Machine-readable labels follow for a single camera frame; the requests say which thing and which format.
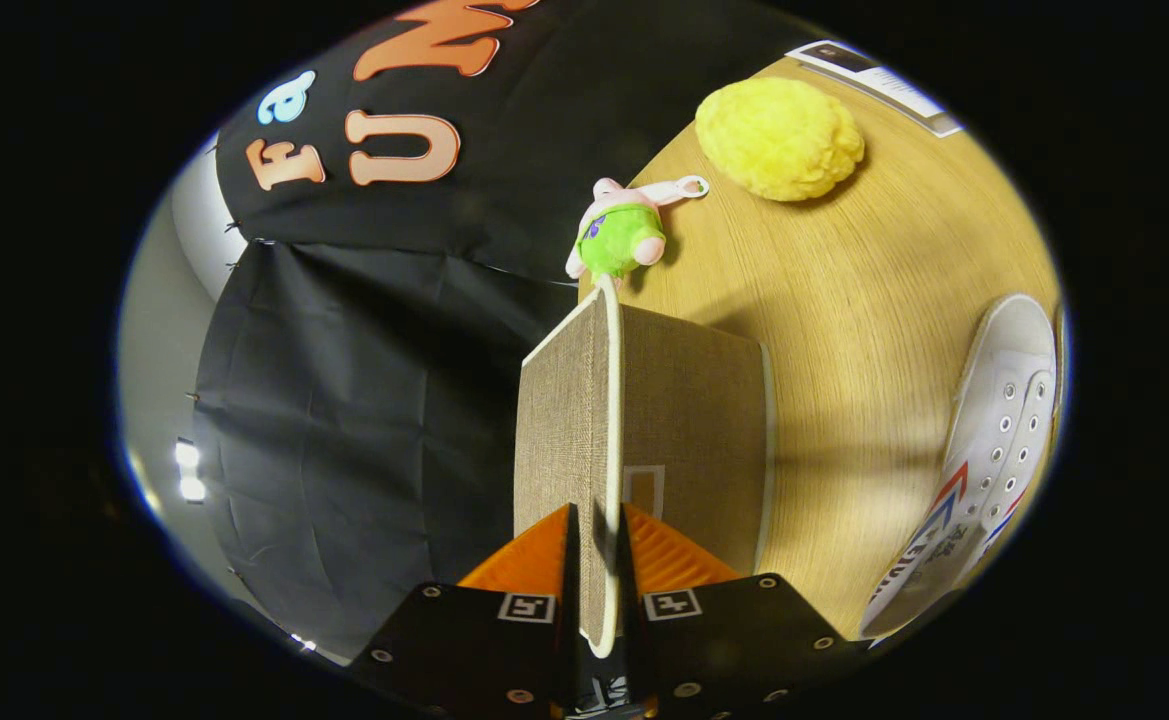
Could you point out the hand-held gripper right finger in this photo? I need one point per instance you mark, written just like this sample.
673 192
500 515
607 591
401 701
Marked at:
630 615

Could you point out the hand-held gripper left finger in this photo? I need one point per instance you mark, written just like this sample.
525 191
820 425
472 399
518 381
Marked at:
570 610

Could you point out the brown fabric storage box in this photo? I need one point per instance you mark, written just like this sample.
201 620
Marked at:
694 420

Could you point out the white canvas shoe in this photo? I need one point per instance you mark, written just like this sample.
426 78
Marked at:
994 430

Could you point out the green and pink plush toy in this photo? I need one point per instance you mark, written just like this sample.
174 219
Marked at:
619 240

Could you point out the yellow plush toy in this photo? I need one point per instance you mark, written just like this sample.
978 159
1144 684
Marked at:
779 140

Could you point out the white book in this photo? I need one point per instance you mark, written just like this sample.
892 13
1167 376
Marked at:
884 85

